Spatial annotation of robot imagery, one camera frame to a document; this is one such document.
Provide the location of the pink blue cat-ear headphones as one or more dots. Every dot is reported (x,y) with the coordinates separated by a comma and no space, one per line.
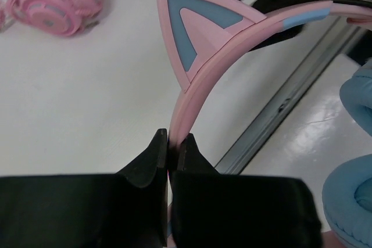
(203,38)

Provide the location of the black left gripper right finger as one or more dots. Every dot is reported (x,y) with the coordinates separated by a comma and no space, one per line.
(210,209)

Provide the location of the aluminium front rail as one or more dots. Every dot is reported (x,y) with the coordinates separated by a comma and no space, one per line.
(304,63)

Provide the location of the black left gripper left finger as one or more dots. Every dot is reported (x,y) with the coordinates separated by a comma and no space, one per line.
(124,209)

